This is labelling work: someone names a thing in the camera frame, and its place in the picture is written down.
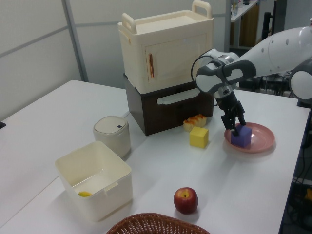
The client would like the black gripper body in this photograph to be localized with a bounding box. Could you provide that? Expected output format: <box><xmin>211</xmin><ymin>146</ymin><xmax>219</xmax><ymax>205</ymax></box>
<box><xmin>214</xmin><ymin>85</ymin><xmax>245</xmax><ymax>124</ymax></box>

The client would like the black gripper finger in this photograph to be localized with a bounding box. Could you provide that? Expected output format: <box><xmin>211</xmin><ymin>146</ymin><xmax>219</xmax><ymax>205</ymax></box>
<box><xmin>233</xmin><ymin>114</ymin><xmax>247</xmax><ymax>137</ymax></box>
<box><xmin>221</xmin><ymin>114</ymin><xmax>236</xmax><ymax>131</ymax></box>

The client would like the purple cube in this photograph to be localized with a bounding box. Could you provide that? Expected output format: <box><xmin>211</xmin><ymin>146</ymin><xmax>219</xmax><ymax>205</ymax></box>
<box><xmin>231</xmin><ymin>125</ymin><xmax>252</xmax><ymax>148</ymax></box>

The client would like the yellow cube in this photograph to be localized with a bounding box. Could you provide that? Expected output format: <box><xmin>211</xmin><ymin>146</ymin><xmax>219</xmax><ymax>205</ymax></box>
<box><xmin>189</xmin><ymin>126</ymin><xmax>210</xmax><ymax>149</ymax></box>

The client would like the pink plate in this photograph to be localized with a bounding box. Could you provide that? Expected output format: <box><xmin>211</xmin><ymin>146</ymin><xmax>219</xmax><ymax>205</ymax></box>
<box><xmin>224</xmin><ymin>122</ymin><xmax>276</xmax><ymax>154</ymax></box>

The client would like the toy bread loaf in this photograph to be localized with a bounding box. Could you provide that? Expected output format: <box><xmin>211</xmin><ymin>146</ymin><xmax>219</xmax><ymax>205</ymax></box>
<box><xmin>183</xmin><ymin>114</ymin><xmax>207</xmax><ymax>133</ymax></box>

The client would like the dark brown drawer box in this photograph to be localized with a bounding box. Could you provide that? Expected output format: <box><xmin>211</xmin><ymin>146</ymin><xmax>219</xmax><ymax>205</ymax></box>
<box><xmin>123</xmin><ymin>73</ymin><xmax>215</xmax><ymax>137</ymax></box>

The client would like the white background desk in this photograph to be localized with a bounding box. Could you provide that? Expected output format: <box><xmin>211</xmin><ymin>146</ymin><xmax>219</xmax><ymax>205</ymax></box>
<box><xmin>229</xmin><ymin>0</ymin><xmax>261</xmax><ymax>48</ymax></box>

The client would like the black monitor stand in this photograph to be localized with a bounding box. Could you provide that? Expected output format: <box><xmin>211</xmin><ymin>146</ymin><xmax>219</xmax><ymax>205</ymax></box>
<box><xmin>261</xmin><ymin>0</ymin><xmax>278</xmax><ymax>41</ymax></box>

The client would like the red apple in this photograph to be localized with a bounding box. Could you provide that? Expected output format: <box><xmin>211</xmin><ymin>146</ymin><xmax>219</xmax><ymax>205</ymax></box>
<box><xmin>173</xmin><ymin>187</ymin><xmax>199</xmax><ymax>215</ymax></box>

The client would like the cream lidded trash can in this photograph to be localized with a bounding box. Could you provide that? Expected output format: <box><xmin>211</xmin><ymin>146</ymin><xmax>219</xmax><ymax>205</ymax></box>
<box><xmin>93</xmin><ymin>116</ymin><xmax>132</xmax><ymax>159</ymax></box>

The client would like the brown wicker basket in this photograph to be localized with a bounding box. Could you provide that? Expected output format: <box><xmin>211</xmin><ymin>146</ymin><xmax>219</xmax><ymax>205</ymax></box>
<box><xmin>106</xmin><ymin>213</ymin><xmax>211</xmax><ymax>234</ymax></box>

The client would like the cream open plastic bin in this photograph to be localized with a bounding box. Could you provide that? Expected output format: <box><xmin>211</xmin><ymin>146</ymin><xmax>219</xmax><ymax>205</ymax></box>
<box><xmin>55</xmin><ymin>140</ymin><xmax>133</xmax><ymax>222</ymax></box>

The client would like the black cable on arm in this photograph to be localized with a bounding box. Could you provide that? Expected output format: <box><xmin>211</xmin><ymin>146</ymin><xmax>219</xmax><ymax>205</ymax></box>
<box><xmin>191</xmin><ymin>54</ymin><xmax>232</xmax><ymax>108</ymax></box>

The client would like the cream cabinet with handles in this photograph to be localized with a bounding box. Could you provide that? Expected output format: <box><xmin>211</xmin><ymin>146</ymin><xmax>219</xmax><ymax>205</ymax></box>
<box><xmin>117</xmin><ymin>0</ymin><xmax>215</xmax><ymax>94</ymax></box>

